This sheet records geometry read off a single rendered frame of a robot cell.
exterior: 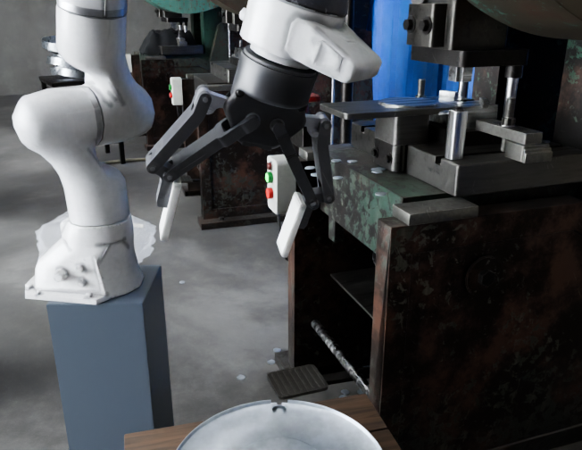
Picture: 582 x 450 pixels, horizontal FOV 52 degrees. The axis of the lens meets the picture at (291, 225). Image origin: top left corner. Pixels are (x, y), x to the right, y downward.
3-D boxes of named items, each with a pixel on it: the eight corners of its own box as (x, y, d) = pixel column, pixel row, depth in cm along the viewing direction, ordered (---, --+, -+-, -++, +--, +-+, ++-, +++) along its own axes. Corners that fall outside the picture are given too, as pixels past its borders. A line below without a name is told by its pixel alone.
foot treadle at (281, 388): (279, 417, 133) (279, 396, 131) (266, 391, 142) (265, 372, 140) (499, 366, 152) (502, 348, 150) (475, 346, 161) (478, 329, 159)
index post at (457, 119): (452, 160, 109) (456, 107, 106) (442, 156, 112) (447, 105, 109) (464, 159, 110) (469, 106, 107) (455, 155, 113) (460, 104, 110)
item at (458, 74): (458, 82, 124) (460, 63, 122) (445, 79, 128) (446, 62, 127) (471, 81, 125) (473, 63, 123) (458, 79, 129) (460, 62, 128)
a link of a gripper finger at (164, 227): (181, 184, 60) (174, 183, 59) (167, 242, 63) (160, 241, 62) (179, 170, 62) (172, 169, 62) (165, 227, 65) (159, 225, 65)
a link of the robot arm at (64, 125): (20, 226, 110) (-3, 88, 101) (111, 204, 122) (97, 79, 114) (46, 241, 103) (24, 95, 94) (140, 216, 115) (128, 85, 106)
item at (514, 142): (524, 163, 107) (532, 105, 104) (469, 144, 122) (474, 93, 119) (551, 161, 109) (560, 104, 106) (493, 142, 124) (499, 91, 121)
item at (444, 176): (454, 197, 108) (458, 165, 106) (350, 145, 148) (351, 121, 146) (586, 182, 118) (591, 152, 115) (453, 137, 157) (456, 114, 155)
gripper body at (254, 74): (312, 54, 61) (286, 137, 65) (233, 33, 58) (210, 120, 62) (334, 79, 55) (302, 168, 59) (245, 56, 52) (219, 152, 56)
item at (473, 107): (459, 129, 121) (461, 106, 120) (419, 117, 135) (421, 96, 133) (495, 126, 124) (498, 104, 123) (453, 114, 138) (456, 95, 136)
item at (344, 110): (344, 180, 117) (345, 111, 112) (317, 163, 129) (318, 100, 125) (453, 169, 125) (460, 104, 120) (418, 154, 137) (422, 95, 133)
